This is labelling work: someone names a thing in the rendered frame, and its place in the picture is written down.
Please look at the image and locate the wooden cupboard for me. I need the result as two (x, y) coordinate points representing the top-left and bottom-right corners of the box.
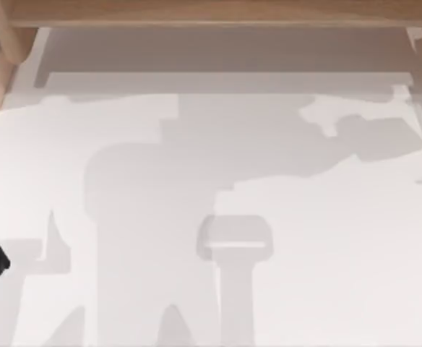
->
(0, 0), (422, 111)

